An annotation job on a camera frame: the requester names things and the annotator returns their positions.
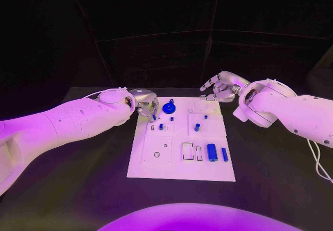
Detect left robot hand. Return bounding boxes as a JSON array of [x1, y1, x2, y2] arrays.
[[128, 88, 160, 123]]

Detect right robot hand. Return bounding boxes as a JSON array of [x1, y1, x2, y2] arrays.
[[199, 70, 251, 103]]

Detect white task board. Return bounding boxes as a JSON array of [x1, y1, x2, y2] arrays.
[[125, 97, 236, 182]]

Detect blue gear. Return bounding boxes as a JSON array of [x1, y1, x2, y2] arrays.
[[163, 99, 176, 115]]

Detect large blue cylinder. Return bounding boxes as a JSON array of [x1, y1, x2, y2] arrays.
[[206, 143, 219, 162]]

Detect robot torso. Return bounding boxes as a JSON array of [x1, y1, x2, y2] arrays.
[[97, 203, 304, 231]]

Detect white cable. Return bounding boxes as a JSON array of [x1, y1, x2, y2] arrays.
[[313, 141, 333, 183], [307, 139, 333, 181], [82, 87, 130, 99]]

